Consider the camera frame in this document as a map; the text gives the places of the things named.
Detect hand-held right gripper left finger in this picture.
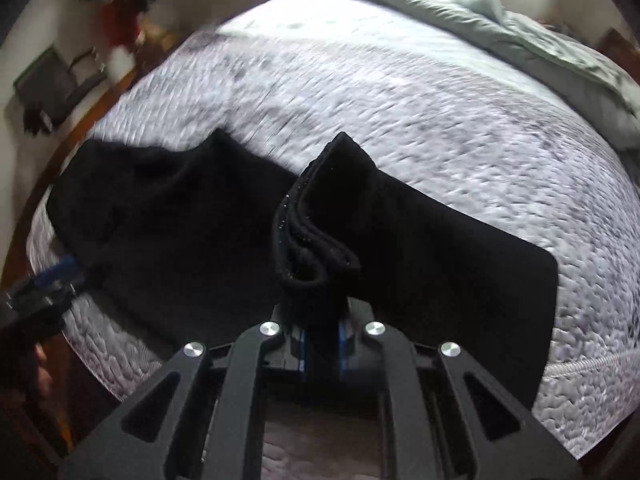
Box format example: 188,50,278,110
60,305,306,480

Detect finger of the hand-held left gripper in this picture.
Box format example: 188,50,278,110
30,255,90,297

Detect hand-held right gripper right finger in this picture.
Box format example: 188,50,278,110
337,300,583,480

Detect black pants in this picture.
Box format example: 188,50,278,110
46,128,558,411

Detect person's left hand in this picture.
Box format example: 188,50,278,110
31,345,55,403

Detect black bag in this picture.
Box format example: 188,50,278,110
14,46,108,136

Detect grey quilted bed mattress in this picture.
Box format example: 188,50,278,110
25,0,640,461

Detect red cloth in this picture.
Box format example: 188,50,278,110
101,0,145,52

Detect grey-green comforter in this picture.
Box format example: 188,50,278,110
307,0,640,148

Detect dark wooden headboard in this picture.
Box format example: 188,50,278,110
540,15,640,76

